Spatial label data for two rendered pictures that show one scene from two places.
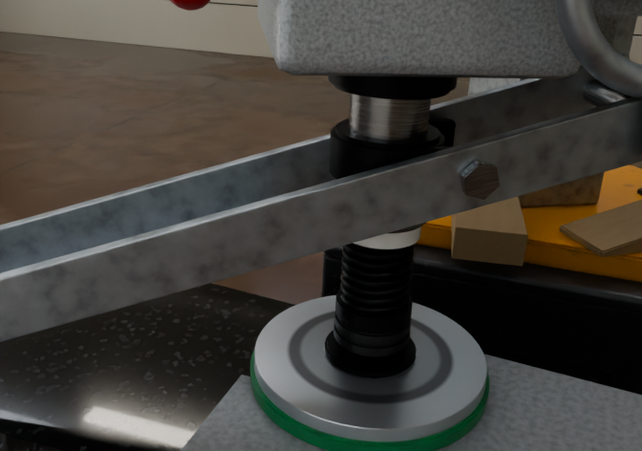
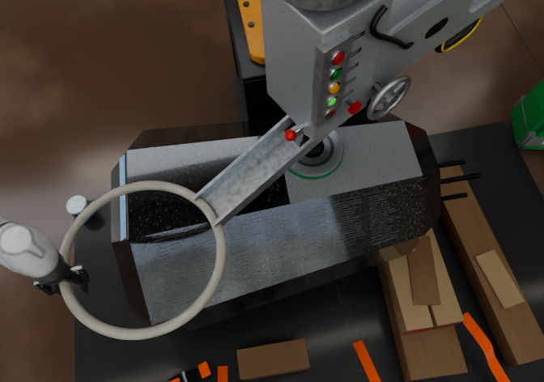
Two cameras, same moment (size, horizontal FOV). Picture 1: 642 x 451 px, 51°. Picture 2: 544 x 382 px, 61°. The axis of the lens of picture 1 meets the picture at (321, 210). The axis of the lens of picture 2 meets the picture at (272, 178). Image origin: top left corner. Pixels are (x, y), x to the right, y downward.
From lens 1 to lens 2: 1.10 m
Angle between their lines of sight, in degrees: 45
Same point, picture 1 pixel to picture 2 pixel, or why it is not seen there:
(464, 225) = not seen: hidden behind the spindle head
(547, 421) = (357, 144)
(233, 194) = (273, 136)
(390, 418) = (329, 167)
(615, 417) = (370, 134)
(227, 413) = (289, 180)
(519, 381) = (346, 133)
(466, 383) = (338, 146)
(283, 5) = (314, 134)
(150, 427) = (277, 193)
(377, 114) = not seen: hidden behind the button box
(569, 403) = (359, 135)
